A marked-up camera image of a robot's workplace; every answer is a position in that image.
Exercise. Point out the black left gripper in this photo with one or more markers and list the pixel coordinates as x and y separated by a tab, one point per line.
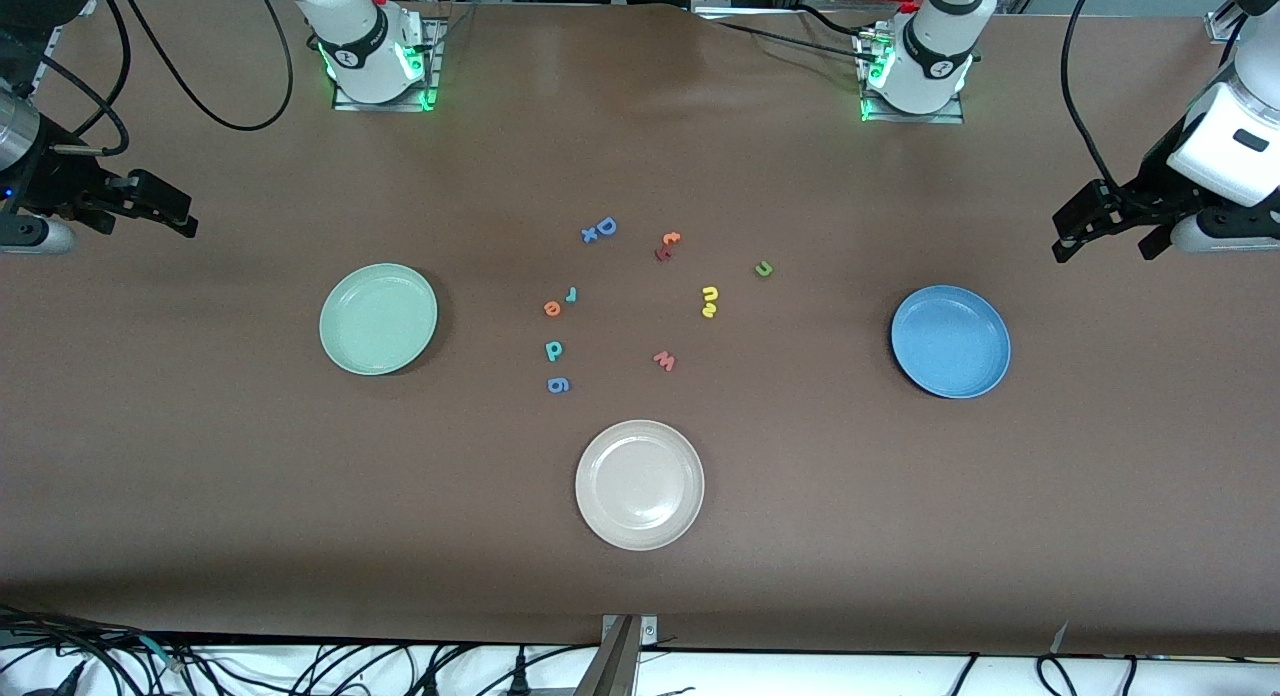
1150	184

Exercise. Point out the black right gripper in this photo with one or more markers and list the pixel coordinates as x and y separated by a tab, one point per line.
52	184

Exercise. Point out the teal foam letter d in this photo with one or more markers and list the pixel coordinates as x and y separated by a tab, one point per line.
548	354

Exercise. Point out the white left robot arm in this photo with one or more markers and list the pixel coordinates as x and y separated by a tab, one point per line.
935	46

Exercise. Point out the blue plate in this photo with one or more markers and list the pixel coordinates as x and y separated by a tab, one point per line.
950	341

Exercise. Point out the pale green plate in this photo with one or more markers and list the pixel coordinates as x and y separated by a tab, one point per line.
378	319

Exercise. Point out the brown table mat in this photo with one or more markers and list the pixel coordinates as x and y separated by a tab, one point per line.
200	476

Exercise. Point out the white paper tag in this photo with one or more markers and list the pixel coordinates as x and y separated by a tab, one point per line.
1060	636

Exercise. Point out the blue foam letter g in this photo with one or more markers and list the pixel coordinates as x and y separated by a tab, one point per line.
563	388

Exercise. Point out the pink foam letter w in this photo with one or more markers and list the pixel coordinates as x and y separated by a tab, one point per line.
664	362

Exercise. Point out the blue foam letter D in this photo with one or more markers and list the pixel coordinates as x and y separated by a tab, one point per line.
612	226

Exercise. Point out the beige plate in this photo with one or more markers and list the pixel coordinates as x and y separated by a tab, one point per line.
640	486

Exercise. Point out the black power plug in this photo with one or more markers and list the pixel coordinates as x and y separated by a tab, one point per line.
520	673

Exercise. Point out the aluminium profile bar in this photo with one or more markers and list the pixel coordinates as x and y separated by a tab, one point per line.
612	668

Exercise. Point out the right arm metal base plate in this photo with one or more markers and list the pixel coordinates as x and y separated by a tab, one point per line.
430	66

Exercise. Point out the small metal bracket plate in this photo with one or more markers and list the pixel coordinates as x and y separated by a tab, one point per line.
648	631

